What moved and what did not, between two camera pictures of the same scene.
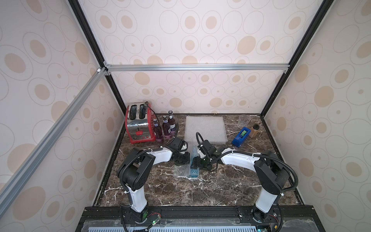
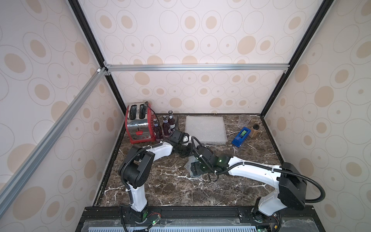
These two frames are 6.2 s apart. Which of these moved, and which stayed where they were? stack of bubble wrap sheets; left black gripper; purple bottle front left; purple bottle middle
Moved: left black gripper
Stayed: stack of bubble wrap sheets; purple bottle front left; purple bottle middle
